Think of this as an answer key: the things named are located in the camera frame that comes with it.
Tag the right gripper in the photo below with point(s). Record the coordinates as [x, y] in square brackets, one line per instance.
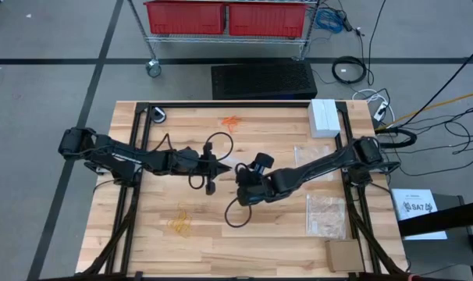
[254, 195]

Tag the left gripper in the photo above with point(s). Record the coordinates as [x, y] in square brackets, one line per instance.
[193, 163]

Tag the yellow rubber band bunch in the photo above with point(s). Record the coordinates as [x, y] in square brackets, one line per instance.
[180, 224]

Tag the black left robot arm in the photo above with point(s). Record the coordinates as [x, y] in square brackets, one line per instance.
[115, 154]

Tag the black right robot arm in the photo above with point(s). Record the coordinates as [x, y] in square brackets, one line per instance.
[318, 166]

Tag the orange rubber bands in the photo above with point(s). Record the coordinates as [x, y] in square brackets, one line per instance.
[231, 121]

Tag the white tape roll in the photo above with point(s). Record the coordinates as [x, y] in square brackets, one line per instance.
[157, 115]

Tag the white box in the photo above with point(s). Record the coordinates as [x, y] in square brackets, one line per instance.
[323, 117]

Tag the brown cardboard box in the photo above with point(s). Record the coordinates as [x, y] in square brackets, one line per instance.
[343, 255]

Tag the white power strip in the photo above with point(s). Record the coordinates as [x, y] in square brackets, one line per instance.
[380, 111]

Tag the red plastic bin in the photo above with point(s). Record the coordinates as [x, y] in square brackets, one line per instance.
[183, 17]
[265, 19]

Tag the white paper sign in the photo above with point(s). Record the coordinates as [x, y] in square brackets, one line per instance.
[416, 218]

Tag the black power adapter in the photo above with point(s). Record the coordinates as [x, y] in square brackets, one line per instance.
[346, 24]

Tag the black support beam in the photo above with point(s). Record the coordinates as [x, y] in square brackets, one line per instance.
[443, 220]

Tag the grey side stand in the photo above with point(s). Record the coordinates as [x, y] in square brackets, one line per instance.
[435, 253]

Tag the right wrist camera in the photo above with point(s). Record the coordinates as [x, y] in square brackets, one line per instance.
[264, 161]

